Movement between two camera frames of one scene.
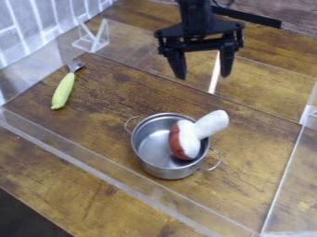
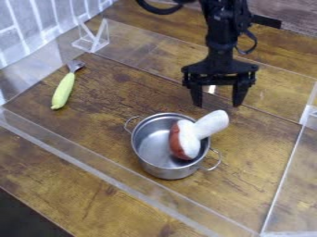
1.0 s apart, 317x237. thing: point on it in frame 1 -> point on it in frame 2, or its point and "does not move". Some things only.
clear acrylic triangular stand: [91, 41] does not move
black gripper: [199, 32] -> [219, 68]
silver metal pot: [150, 136] does not move
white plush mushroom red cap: [184, 132] does not move
